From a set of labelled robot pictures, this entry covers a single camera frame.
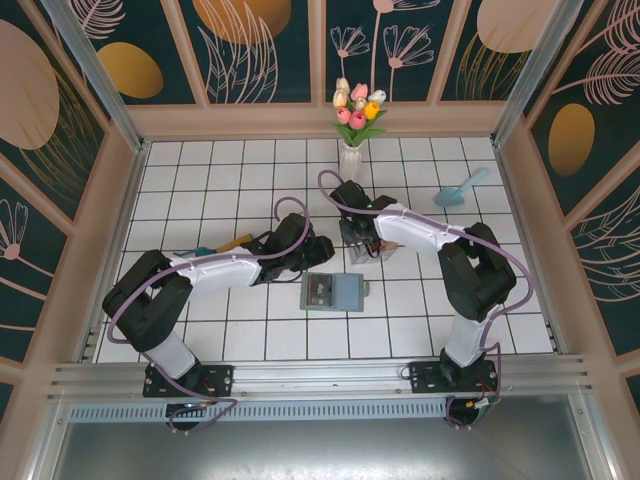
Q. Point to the black credit card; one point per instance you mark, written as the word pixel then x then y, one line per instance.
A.
pixel 320 290

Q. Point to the green card holder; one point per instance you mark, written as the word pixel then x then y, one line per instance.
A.
pixel 350 292

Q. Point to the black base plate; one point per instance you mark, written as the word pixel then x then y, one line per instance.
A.
pixel 215 377
pixel 425 377

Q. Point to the clear acrylic card box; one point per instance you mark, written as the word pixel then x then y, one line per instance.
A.
pixel 387 255

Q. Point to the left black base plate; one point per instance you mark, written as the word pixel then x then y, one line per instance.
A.
pixel 215 377

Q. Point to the light blue trowel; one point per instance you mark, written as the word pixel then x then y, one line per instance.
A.
pixel 450 197

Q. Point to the artificial tulip bouquet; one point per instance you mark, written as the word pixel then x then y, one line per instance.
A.
pixel 357 112

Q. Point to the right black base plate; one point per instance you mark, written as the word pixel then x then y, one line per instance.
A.
pixel 425 377

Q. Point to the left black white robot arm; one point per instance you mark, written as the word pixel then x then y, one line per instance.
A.
pixel 215 272

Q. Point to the aluminium corner post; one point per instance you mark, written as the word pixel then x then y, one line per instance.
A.
pixel 95 75
pixel 537 70

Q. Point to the aluminium rail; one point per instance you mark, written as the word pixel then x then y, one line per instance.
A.
pixel 320 375

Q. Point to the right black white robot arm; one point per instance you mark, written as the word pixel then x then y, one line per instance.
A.
pixel 415 230

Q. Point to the white ribbed vase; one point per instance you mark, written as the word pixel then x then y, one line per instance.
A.
pixel 350 162

